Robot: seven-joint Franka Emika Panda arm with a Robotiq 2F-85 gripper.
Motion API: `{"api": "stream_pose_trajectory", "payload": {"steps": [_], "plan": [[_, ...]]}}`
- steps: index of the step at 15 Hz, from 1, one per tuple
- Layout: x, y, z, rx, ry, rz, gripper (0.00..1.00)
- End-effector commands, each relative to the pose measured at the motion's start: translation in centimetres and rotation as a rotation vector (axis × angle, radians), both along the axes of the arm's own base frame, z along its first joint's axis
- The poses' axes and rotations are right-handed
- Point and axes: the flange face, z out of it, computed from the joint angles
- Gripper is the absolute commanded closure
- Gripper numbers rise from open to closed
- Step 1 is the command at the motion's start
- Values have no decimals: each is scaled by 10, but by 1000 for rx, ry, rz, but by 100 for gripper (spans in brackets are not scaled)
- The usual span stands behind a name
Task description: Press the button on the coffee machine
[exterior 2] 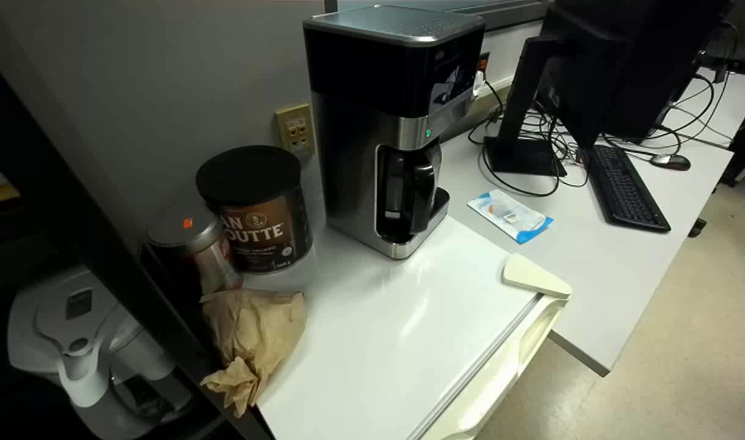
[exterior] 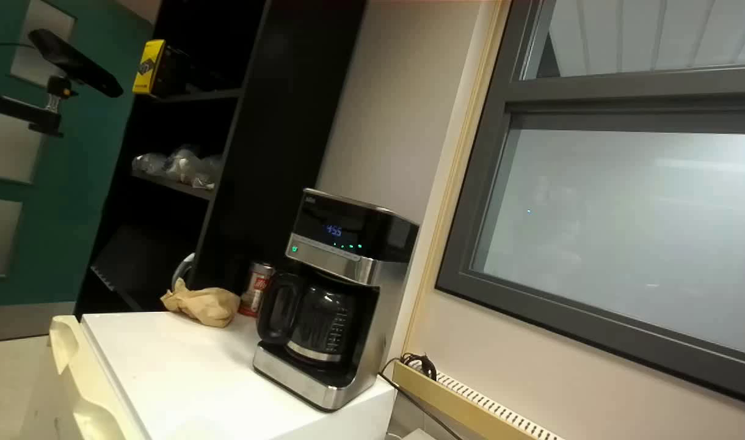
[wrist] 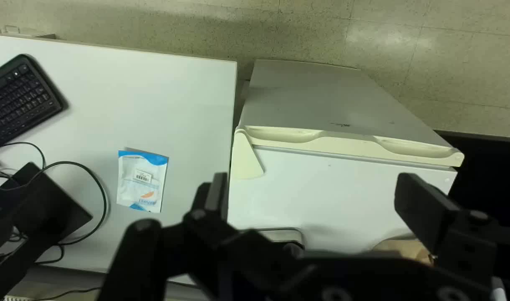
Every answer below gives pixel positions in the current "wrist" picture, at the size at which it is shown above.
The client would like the black computer keyboard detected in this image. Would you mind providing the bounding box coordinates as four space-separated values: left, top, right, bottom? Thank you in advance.
0 52 71 154

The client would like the thin black cable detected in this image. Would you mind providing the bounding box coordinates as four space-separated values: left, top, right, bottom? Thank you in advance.
0 138 49 185

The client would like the black looped cable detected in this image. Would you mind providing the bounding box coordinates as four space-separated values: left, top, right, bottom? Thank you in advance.
39 159 111 247

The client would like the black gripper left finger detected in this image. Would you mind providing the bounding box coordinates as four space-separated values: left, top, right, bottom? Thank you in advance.
190 170 231 225

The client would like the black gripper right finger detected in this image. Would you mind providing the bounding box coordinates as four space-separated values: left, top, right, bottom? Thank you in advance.
395 170 464 256

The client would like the blue white plastic packet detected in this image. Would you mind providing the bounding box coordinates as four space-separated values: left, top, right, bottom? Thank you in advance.
116 145 171 214

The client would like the black monitor stand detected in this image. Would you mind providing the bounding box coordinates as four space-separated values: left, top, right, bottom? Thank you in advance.
0 160 94 301

